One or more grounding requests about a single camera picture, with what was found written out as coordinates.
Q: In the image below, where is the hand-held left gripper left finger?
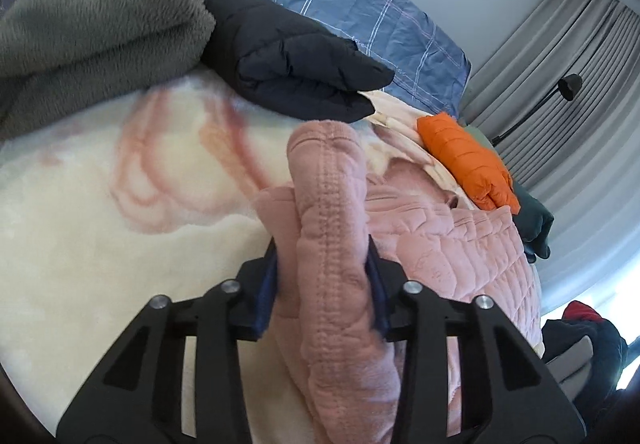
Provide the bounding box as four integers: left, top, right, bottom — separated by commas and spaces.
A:
56, 239, 278, 444

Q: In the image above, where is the pink quilted jacket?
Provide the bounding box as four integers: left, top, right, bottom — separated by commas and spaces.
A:
252, 120, 543, 444

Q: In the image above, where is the black floor lamp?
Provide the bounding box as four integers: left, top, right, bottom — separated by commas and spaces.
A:
490, 73, 583, 147

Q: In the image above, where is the orange puffer jacket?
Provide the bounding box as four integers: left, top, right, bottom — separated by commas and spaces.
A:
416, 112, 521, 215

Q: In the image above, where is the cream bear printed blanket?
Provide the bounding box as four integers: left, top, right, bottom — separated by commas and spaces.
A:
0, 74, 501, 444

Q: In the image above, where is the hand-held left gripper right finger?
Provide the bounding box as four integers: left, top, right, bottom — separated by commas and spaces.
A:
365, 234, 586, 444

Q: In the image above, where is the black puffer jacket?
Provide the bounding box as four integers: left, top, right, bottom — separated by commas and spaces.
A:
200, 0, 396, 122

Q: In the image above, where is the grey-brown fleece garment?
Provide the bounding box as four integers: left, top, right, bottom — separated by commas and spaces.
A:
0, 0, 217, 142

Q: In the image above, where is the dark clothing pile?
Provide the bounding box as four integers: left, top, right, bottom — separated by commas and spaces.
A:
542, 301, 631, 405

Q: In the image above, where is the green pillow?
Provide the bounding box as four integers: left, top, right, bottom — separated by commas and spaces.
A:
462, 121, 496, 150

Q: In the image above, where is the dark teal garment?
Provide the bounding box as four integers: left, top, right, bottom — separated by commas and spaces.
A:
510, 179, 556, 261

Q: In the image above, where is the grey pleated curtain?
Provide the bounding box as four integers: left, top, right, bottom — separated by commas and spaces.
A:
457, 0, 640, 295

